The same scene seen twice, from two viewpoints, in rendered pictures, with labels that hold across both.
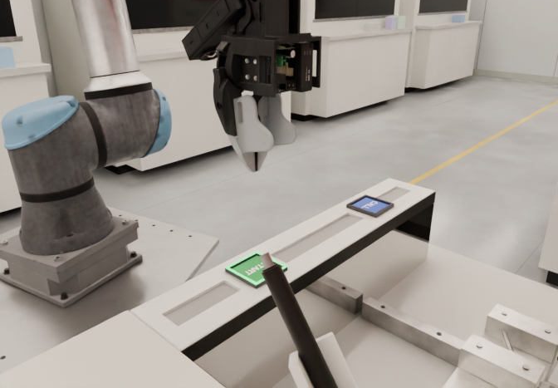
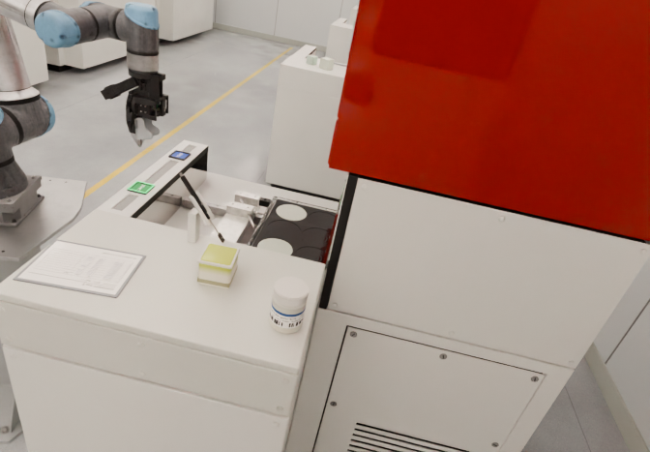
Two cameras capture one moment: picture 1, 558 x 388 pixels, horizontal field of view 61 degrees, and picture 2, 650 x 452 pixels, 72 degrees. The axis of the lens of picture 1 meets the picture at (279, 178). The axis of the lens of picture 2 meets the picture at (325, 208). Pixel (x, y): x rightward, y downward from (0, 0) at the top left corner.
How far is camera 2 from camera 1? 84 cm
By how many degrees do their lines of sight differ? 37
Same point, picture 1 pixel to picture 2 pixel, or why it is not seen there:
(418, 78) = (166, 30)
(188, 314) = (122, 207)
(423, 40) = not seen: outside the picture
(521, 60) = (250, 18)
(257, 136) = (145, 134)
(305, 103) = (59, 53)
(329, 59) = not seen: hidden behind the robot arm
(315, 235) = (159, 171)
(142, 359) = (117, 221)
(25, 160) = not seen: outside the picture
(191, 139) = not seen: outside the picture
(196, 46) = (110, 95)
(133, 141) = (37, 129)
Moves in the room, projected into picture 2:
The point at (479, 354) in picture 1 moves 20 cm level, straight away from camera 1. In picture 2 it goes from (233, 206) to (237, 177)
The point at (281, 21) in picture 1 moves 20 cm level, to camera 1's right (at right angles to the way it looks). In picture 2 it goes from (157, 93) to (230, 93)
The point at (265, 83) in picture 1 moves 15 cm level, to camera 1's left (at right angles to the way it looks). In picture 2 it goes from (150, 114) to (85, 116)
